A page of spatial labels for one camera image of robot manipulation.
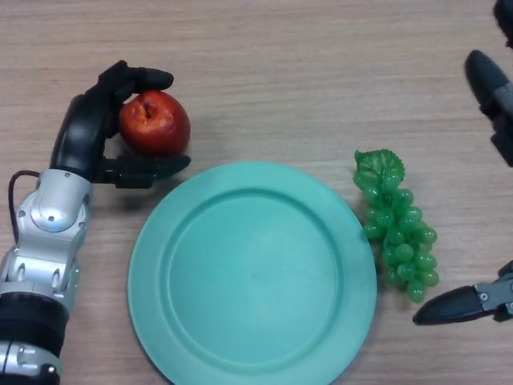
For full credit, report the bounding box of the green plastic grape bunch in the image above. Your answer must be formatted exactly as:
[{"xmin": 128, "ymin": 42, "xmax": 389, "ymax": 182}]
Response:
[{"xmin": 352, "ymin": 148, "xmax": 440, "ymax": 304}]

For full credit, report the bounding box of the red apple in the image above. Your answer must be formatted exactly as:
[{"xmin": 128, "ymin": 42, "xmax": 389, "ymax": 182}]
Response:
[{"xmin": 118, "ymin": 90, "xmax": 192, "ymax": 159}]

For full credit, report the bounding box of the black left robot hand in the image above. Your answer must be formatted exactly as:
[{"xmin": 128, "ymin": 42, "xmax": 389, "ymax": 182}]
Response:
[{"xmin": 50, "ymin": 59, "xmax": 192, "ymax": 189}]

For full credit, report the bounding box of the green round plate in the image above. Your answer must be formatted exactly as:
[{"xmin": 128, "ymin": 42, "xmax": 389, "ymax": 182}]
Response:
[{"xmin": 127, "ymin": 160, "xmax": 378, "ymax": 385}]

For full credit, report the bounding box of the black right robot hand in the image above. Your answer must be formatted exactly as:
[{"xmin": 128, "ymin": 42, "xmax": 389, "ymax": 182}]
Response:
[{"xmin": 412, "ymin": 0, "xmax": 513, "ymax": 326}]

